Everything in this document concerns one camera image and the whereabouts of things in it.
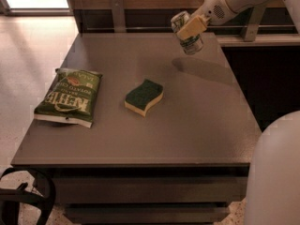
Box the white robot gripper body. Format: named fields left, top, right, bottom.
left=191, top=0, right=237, bottom=25

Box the green kettle chips bag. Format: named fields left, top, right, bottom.
left=34, top=68, right=102, bottom=128

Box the metal bracket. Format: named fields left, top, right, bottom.
left=241, top=5, right=266, bottom=42
left=110, top=0, right=127, bottom=33

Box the green and yellow sponge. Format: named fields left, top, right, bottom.
left=125, top=80, right=164, bottom=117

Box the black chair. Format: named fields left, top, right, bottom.
left=0, top=169, right=56, bottom=225

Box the upper grey drawer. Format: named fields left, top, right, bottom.
left=53, top=177, right=247, bottom=203

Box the left metal bracket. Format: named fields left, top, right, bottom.
left=110, top=0, right=127, bottom=33

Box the metal wall rail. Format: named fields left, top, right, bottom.
left=82, top=25, right=297, bottom=34

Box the grey drawer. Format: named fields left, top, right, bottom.
left=53, top=177, right=247, bottom=203
left=66, top=203, right=229, bottom=225

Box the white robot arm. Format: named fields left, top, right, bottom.
left=176, top=0, right=300, bottom=225

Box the lower grey drawer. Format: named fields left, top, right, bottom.
left=66, top=203, right=229, bottom=225

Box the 7up soda can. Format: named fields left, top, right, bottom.
left=171, top=10, right=203, bottom=55

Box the right metal bracket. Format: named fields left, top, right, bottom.
left=241, top=5, right=266, bottom=42

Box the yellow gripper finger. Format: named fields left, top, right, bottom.
left=176, top=15, right=209, bottom=40

